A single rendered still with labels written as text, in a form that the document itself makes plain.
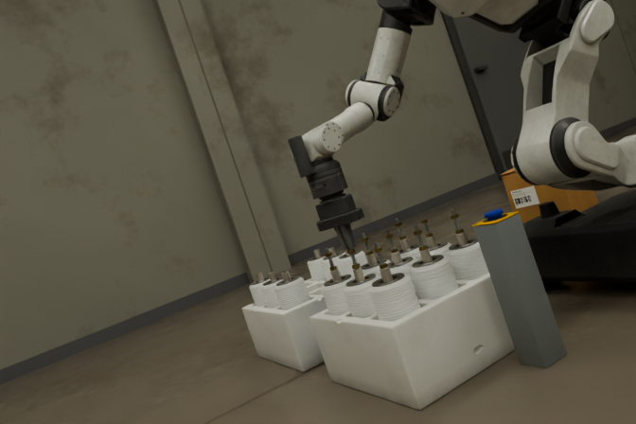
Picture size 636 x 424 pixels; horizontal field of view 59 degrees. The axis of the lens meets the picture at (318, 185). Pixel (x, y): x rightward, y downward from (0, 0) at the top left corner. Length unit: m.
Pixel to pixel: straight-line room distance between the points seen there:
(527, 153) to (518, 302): 0.38
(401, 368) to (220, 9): 3.65
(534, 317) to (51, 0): 3.74
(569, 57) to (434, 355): 0.76
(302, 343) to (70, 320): 2.44
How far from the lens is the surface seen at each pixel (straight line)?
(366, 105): 1.47
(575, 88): 1.49
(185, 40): 4.20
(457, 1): 1.44
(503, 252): 1.20
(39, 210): 3.94
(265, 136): 4.27
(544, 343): 1.27
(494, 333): 1.35
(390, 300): 1.22
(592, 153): 1.40
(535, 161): 1.41
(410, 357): 1.21
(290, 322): 1.68
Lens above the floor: 0.50
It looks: level
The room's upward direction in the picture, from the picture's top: 19 degrees counter-clockwise
